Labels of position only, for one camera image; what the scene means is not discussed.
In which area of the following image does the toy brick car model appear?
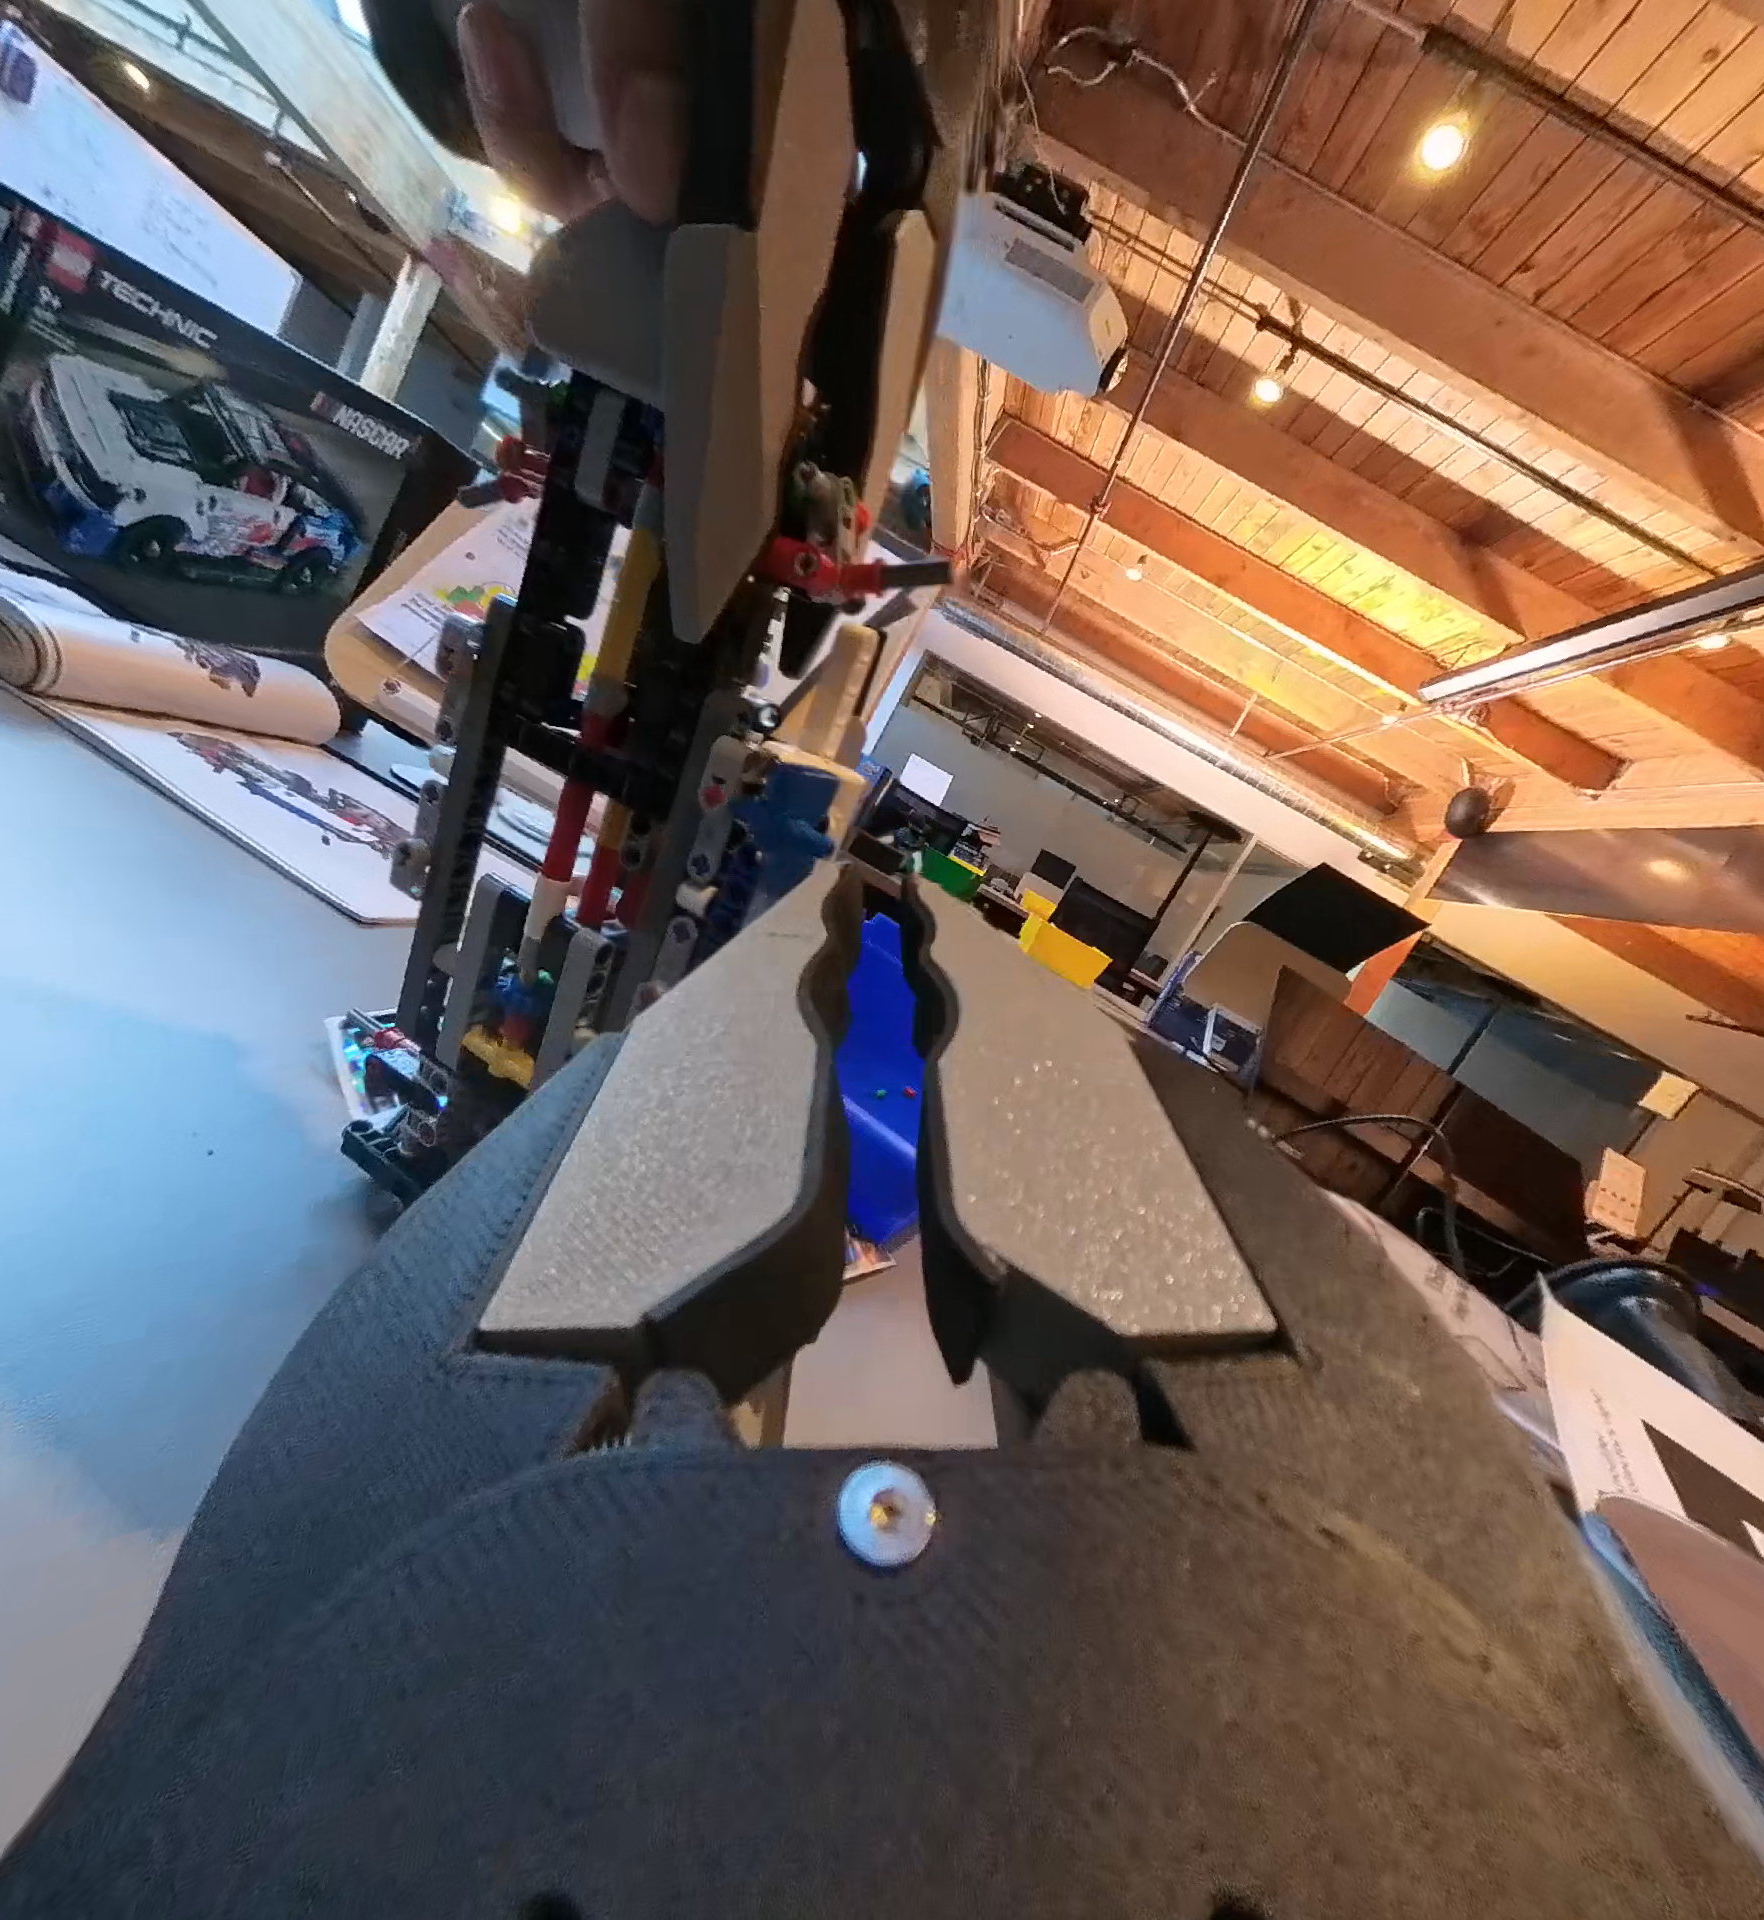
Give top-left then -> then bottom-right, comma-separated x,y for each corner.
338,352 -> 961,1201

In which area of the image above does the white instruction booklet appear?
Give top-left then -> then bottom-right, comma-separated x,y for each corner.
0,535 -> 562,928

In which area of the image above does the blue plastic bin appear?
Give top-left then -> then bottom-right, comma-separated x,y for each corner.
826,903 -> 952,1265

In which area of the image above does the instruction sheet on clipboard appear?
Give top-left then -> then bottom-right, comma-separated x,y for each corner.
320,494 -> 644,759

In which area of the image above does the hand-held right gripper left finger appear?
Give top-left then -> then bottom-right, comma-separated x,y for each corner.
476,863 -> 865,1407

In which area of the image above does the yellow storage bin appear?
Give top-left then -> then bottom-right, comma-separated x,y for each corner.
1012,884 -> 1115,991

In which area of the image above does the clipboard with printed paper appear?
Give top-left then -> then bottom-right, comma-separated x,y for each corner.
1534,1272 -> 1764,1913

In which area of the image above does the person's left hand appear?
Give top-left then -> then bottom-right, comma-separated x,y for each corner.
454,0 -> 708,228

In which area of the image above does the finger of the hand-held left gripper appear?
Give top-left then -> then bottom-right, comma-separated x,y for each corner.
659,206 -> 859,650
839,188 -> 960,508

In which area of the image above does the whiteboard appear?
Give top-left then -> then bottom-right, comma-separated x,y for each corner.
0,32 -> 305,343

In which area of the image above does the white ceiling projector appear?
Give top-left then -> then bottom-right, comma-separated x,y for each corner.
929,158 -> 1134,401

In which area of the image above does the black toy car box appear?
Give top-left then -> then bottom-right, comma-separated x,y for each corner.
0,172 -> 476,657

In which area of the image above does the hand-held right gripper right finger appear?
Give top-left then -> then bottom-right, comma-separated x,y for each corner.
900,873 -> 1282,1430

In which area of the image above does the metal air duct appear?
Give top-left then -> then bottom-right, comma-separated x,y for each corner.
1421,815 -> 1764,950

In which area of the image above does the white printed paper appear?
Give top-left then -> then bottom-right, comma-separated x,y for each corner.
1338,1191 -> 1559,1441

